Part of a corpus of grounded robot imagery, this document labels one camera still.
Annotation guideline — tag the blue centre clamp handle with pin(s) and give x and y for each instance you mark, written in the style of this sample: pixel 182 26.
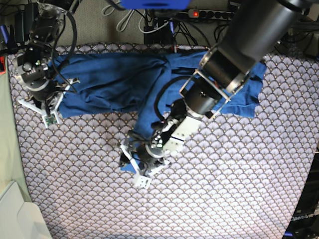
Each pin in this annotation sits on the blue centre clamp handle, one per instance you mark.
pixel 171 27

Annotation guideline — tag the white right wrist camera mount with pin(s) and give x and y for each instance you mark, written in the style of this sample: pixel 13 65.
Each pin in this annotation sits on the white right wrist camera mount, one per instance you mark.
pixel 48 110

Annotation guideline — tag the blue clamp handle left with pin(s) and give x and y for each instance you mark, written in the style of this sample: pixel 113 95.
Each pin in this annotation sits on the blue clamp handle left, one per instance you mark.
pixel 5 33

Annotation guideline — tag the black OpenArm case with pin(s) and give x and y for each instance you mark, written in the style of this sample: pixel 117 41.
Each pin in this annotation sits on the black OpenArm case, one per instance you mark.
pixel 304 223

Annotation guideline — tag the white plastic bin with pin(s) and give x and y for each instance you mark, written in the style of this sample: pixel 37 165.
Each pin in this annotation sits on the white plastic bin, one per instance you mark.
pixel 20 219

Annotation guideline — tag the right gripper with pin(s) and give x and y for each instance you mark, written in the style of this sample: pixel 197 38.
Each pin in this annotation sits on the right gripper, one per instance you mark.
pixel 41 92

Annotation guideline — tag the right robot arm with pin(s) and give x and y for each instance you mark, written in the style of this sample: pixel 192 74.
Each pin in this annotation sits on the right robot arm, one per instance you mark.
pixel 36 68

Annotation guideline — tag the red table clamp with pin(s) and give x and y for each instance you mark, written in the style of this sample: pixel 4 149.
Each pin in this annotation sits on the red table clamp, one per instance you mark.
pixel 174 49

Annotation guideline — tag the white power strip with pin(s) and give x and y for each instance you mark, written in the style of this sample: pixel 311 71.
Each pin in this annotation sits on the white power strip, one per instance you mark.
pixel 210 14

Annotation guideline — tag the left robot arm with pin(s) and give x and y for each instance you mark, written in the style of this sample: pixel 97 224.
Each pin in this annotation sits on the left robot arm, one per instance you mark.
pixel 223 71

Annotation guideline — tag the blue box at top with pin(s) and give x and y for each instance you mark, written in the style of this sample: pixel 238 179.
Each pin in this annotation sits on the blue box at top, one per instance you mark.
pixel 155 4

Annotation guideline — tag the blue long-sleeve T-shirt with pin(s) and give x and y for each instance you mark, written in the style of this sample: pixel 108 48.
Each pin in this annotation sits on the blue long-sleeve T-shirt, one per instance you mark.
pixel 146 84

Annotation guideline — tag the blue clamp handle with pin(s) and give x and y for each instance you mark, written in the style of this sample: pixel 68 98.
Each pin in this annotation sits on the blue clamp handle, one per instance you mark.
pixel 5 33
pixel 171 27

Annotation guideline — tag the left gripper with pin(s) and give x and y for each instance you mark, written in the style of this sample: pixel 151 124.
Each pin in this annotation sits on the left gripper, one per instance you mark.
pixel 153 157

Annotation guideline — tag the patterned fan-print tablecloth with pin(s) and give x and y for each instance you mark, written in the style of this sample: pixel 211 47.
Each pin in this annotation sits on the patterned fan-print tablecloth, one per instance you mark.
pixel 235 178

